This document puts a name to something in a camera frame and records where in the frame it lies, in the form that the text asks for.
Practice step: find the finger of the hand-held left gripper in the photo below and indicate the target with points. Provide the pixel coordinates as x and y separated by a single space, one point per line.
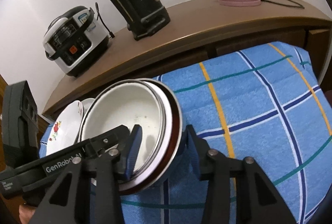
109 138

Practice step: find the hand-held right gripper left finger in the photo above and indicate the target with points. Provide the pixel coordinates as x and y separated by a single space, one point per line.
133 151

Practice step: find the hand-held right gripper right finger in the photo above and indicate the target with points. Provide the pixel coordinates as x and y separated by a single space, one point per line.
193 151

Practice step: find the stainless steel bowl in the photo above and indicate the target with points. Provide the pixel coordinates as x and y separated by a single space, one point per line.
177 136

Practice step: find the white enamel bowl with print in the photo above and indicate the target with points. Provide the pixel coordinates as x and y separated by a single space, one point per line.
124 110

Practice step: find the white bowl pink floral rim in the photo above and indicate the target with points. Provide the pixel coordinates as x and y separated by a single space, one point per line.
88 103

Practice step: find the white plate with red roses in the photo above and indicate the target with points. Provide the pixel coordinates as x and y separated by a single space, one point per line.
64 128

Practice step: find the pink plastic bowl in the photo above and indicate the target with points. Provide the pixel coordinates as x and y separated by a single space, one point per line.
168 112

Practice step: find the blue plaid cloth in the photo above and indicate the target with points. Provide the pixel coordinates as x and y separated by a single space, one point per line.
254 110

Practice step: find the silver black rice cooker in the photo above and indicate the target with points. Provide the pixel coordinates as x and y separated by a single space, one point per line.
75 42

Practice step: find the brown wooden cabinet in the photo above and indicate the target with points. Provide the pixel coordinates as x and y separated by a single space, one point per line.
194 29

